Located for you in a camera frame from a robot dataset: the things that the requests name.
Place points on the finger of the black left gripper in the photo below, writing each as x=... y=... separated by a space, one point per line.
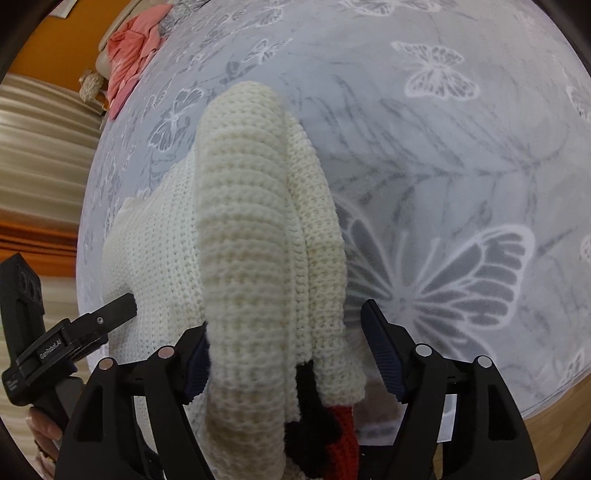
x=107 y=318

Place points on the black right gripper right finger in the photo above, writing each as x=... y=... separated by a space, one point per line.
x=460 y=422

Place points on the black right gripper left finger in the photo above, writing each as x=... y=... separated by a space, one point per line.
x=130 y=422

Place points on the cream knitted sweater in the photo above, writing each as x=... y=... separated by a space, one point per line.
x=242 y=237

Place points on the red and black clothing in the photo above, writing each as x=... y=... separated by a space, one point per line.
x=322 y=442

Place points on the person's left hand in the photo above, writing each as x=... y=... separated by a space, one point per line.
x=47 y=437

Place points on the beige and orange curtain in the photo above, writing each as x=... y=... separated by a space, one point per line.
x=48 y=140

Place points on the cream padded headboard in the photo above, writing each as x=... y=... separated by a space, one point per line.
x=132 y=9

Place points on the pink garment on bed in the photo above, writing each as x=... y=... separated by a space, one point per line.
x=138 y=43

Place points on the grey butterfly bedspread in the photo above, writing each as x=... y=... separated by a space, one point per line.
x=455 y=137

